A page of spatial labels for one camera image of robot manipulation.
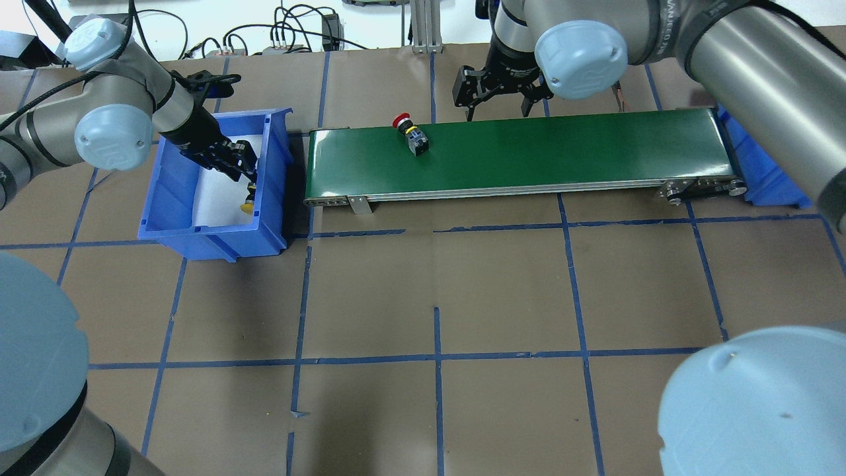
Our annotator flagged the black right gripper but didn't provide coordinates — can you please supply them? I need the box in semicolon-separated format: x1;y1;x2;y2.
453;64;554;122

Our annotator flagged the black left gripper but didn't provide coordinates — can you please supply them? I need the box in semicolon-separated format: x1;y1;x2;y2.
182;138;258;187

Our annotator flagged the yellow push button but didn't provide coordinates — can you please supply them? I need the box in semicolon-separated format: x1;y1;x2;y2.
239;182;257;216

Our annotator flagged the red push button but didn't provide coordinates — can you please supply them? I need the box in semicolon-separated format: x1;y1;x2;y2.
392;112;430;157

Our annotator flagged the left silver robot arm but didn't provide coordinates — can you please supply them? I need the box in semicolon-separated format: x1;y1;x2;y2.
2;16;257;475

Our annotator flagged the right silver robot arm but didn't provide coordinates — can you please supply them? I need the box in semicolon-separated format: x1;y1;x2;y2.
453;1;844;475

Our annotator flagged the white foam bin liner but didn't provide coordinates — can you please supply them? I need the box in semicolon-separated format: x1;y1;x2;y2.
192;169;252;227

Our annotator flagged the blue source bin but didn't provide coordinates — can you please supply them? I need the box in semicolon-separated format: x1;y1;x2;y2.
137;108;293;262

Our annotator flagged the black power adapter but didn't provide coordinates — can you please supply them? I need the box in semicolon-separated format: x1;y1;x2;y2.
321;13;342;52

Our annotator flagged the green conveyor belt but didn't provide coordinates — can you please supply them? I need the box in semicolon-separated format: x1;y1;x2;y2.
304;108;748;214

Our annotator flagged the blue destination bin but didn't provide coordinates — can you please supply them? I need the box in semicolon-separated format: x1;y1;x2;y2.
717;104;812;209

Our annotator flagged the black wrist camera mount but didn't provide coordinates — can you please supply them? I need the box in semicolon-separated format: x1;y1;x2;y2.
171;70;242;103

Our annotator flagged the aluminium frame post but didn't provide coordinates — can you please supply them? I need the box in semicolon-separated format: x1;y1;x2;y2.
410;0;444;54

